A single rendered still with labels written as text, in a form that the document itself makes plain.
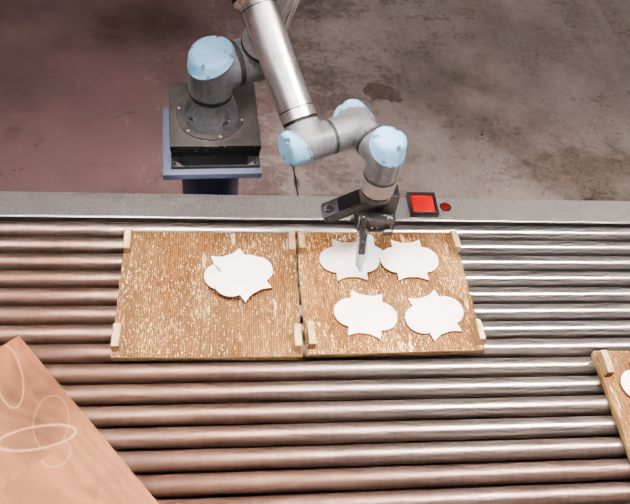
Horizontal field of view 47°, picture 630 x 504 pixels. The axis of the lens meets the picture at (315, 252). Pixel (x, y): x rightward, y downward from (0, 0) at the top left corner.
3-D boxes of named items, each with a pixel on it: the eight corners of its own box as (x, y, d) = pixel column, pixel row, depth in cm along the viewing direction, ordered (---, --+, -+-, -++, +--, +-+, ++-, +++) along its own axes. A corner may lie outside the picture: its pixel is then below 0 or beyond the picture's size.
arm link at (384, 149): (394, 117, 151) (417, 144, 147) (384, 156, 159) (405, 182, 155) (362, 127, 148) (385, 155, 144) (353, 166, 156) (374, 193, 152)
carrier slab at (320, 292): (294, 236, 184) (295, 232, 182) (452, 235, 190) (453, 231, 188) (306, 358, 162) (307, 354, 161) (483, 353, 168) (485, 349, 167)
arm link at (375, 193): (365, 188, 153) (360, 160, 158) (361, 202, 156) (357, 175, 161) (400, 188, 154) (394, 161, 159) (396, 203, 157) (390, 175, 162)
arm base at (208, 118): (186, 92, 205) (185, 65, 197) (240, 98, 207) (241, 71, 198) (179, 132, 197) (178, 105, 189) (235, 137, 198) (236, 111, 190)
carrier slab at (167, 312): (126, 235, 178) (125, 230, 177) (293, 237, 183) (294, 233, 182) (111, 361, 157) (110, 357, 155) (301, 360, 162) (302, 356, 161)
